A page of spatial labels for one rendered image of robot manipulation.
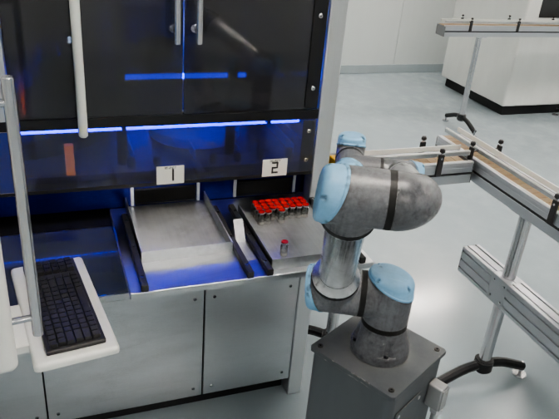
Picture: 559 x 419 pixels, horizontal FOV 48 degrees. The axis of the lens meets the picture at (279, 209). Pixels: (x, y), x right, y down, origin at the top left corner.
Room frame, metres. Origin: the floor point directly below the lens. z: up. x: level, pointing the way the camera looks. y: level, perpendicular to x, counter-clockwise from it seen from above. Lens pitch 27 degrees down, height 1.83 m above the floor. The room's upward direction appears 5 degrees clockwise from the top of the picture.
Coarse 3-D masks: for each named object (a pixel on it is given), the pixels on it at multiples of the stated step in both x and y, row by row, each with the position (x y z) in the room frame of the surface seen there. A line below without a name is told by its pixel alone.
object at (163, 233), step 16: (128, 208) 1.70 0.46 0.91; (144, 208) 1.77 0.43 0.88; (160, 208) 1.78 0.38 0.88; (176, 208) 1.79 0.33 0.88; (192, 208) 1.80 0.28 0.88; (208, 208) 1.80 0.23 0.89; (144, 224) 1.66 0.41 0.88; (160, 224) 1.67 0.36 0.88; (176, 224) 1.68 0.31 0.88; (192, 224) 1.69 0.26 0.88; (208, 224) 1.70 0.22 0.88; (144, 240) 1.57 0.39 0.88; (160, 240) 1.58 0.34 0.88; (176, 240) 1.59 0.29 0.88; (192, 240) 1.59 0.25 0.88; (208, 240) 1.60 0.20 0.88; (224, 240) 1.61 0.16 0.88; (144, 256) 1.46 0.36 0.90; (160, 256) 1.47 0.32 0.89; (176, 256) 1.49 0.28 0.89; (192, 256) 1.51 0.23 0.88
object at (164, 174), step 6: (156, 168) 1.73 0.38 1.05; (162, 168) 1.73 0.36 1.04; (168, 168) 1.74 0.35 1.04; (174, 168) 1.75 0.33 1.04; (180, 168) 1.75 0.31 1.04; (156, 174) 1.73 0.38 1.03; (162, 174) 1.73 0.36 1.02; (168, 174) 1.74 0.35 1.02; (174, 174) 1.75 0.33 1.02; (180, 174) 1.75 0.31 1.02; (156, 180) 1.73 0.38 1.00; (162, 180) 1.73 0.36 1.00; (168, 180) 1.74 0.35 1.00; (174, 180) 1.75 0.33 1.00; (180, 180) 1.75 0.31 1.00
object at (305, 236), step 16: (240, 208) 1.77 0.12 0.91; (256, 224) 1.73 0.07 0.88; (272, 224) 1.73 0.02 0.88; (288, 224) 1.74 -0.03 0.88; (304, 224) 1.75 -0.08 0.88; (320, 224) 1.76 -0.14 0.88; (256, 240) 1.61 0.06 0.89; (272, 240) 1.64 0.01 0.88; (288, 240) 1.64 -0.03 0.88; (304, 240) 1.65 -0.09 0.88; (320, 240) 1.66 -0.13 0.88; (272, 256) 1.55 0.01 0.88; (288, 256) 1.55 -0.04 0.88; (304, 256) 1.51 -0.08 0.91; (320, 256) 1.53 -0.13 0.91
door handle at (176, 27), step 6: (174, 0) 1.69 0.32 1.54; (180, 0) 1.69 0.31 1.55; (174, 6) 1.69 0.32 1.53; (180, 6) 1.69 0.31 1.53; (174, 12) 1.69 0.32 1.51; (180, 12) 1.69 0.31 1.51; (174, 18) 1.69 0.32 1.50; (180, 18) 1.69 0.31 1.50; (174, 24) 1.69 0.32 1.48; (180, 24) 1.69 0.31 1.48; (174, 30) 1.69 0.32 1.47; (180, 30) 1.69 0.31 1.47; (174, 36) 1.69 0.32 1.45; (180, 36) 1.70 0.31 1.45; (174, 42) 1.69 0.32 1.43; (180, 42) 1.70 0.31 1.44
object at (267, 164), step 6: (264, 162) 1.86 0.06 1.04; (270, 162) 1.86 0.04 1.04; (282, 162) 1.88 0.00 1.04; (264, 168) 1.86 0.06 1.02; (270, 168) 1.86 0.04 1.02; (282, 168) 1.88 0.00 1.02; (264, 174) 1.86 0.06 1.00; (270, 174) 1.87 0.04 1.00; (276, 174) 1.87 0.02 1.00; (282, 174) 1.88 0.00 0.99
